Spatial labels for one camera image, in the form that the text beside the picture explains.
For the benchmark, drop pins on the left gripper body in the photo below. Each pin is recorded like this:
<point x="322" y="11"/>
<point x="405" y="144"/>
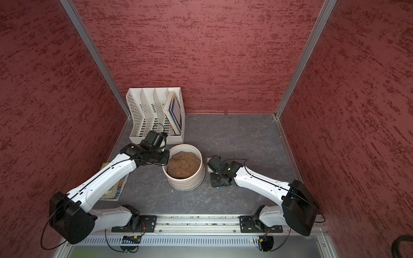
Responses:
<point x="161" y="157"/>

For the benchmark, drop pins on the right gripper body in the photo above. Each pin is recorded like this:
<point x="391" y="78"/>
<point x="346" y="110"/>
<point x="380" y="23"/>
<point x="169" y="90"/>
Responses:
<point x="217" y="180"/>

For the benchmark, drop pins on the white ceramic pot with mud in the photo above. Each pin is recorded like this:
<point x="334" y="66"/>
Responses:
<point x="185" y="169"/>

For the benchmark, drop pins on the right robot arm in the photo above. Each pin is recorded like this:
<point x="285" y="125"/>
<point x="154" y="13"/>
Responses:
<point x="294" y="205"/>

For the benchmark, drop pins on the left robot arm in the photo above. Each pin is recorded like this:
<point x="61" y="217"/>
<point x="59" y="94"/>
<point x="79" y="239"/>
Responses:
<point x="72" y="214"/>

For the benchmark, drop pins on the book in organizer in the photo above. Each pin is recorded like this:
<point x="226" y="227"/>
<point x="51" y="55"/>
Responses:
<point x="172" y="111"/>

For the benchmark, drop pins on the white file organizer rack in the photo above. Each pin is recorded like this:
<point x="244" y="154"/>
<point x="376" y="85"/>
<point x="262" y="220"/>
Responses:
<point x="146" y="107"/>

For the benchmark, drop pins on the green book on table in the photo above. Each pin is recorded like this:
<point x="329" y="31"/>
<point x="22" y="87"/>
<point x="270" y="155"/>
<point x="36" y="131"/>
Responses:
<point x="114" y="193"/>

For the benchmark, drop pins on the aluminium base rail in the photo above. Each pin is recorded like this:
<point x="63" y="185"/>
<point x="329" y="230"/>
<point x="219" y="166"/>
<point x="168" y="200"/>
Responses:
<point x="168" y="224"/>

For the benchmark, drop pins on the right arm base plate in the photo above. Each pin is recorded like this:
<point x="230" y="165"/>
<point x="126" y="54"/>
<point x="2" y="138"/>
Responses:
<point x="252" y="224"/>

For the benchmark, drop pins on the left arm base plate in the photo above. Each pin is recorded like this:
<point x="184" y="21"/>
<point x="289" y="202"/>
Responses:
<point x="145" y="223"/>

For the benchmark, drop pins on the left aluminium corner post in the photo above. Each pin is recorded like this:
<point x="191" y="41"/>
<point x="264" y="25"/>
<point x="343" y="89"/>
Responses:
<point x="81" y="29"/>

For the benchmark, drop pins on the aluminium corner post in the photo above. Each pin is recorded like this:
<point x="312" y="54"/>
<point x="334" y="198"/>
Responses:
<point x="316" y="32"/>
<point x="81" y="29"/>

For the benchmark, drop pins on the right aluminium corner post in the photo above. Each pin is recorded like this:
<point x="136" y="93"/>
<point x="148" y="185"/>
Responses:
<point x="316" y="32"/>

